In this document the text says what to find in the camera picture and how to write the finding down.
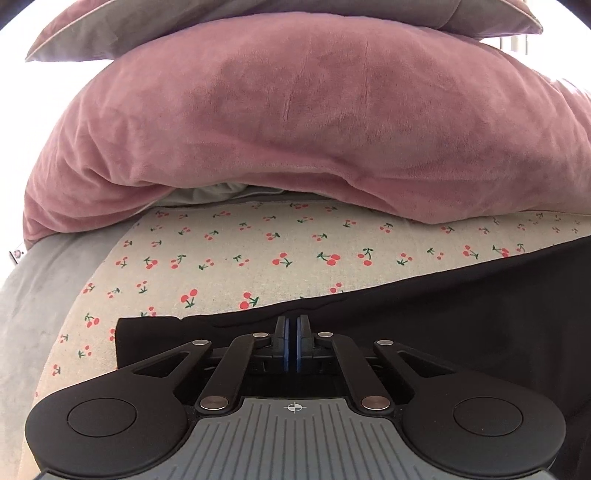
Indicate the pink velvet duvet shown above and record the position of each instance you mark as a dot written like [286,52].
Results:
[277,115]

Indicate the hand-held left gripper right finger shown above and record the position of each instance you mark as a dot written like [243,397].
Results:
[302,344]

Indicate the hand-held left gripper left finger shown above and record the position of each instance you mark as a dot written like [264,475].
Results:
[286,344]

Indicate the grey bed sheet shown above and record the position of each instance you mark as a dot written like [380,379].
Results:
[41,300]

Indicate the black pants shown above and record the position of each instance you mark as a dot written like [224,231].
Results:
[461,314]

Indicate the cherry print cloth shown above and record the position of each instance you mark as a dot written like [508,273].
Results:
[231,258]

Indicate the grey pillow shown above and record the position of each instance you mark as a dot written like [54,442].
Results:
[92,37]

